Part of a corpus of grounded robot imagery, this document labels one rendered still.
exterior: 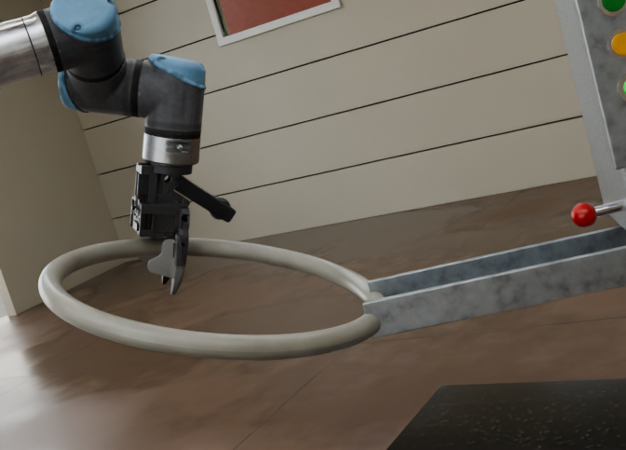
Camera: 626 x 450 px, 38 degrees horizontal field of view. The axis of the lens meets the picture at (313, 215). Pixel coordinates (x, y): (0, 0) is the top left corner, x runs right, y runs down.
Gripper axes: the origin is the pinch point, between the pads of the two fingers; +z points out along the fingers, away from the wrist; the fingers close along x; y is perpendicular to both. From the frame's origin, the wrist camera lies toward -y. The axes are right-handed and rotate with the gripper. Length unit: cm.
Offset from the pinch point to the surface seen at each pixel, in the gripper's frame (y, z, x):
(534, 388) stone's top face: -57, 12, 25
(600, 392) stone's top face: -61, 8, 36
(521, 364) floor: -197, 85, -150
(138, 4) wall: -160, -45, -765
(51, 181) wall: -90, 140, -790
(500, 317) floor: -229, 87, -211
